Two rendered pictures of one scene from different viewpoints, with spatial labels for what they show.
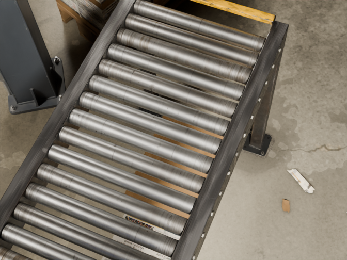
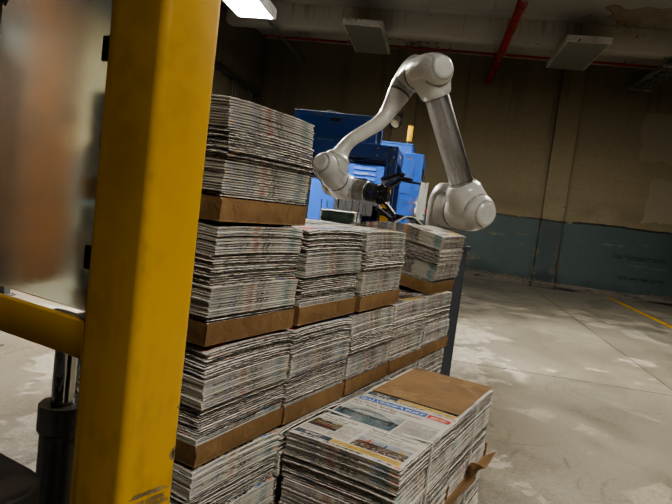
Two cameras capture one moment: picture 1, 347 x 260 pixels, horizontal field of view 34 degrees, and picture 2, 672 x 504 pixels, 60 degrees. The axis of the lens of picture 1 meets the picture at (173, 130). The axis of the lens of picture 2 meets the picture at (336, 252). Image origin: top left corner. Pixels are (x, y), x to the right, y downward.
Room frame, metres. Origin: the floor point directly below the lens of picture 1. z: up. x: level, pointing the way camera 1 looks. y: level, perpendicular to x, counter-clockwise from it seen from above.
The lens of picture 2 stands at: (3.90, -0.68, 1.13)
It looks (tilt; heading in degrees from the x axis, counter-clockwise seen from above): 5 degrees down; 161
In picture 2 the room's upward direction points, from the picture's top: 7 degrees clockwise
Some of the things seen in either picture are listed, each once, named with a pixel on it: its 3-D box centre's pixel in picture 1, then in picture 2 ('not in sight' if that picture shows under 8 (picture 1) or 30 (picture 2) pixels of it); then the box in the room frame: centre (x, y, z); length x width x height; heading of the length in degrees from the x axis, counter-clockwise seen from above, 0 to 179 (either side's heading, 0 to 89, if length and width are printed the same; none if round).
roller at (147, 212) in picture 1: (110, 198); not in sight; (0.60, 0.19, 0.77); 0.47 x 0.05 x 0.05; 63
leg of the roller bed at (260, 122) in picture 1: (264, 103); not in sight; (1.11, -0.36, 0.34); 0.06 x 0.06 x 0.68; 63
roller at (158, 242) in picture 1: (100, 218); not in sight; (0.54, 0.22, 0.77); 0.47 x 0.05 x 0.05; 63
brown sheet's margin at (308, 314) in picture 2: not in sight; (267, 296); (2.43, -0.36, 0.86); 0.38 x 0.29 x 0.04; 43
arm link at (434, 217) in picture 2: not in sight; (446, 206); (1.52, 0.63, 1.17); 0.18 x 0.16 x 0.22; 5
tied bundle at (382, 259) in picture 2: not in sight; (329, 260); (2.23, -0.13, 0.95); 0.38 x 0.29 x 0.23; 44
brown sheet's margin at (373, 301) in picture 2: not in sight; (325, 288); (2.22, -0.13, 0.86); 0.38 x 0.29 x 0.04; 44
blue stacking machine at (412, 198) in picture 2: not in sight; (372, 214); (-2.63, 1.92, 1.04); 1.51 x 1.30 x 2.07; 153
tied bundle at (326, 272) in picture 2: not in sight; (272, 263); (2.43, -0.36, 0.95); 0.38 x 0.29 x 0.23; 43
